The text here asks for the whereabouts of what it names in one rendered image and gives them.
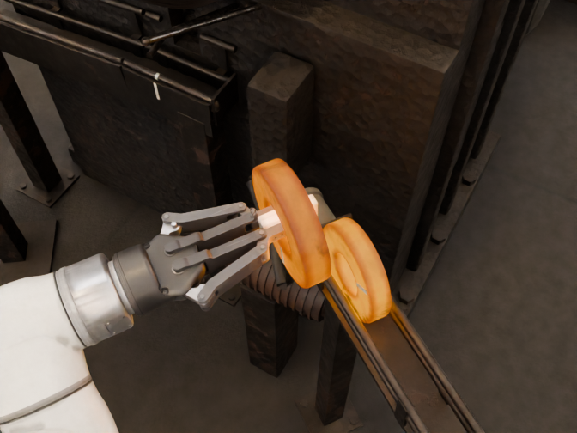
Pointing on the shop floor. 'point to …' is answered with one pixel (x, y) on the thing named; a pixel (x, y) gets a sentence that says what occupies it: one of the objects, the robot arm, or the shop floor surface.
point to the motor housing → (276, 317)
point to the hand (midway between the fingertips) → (288, 216)
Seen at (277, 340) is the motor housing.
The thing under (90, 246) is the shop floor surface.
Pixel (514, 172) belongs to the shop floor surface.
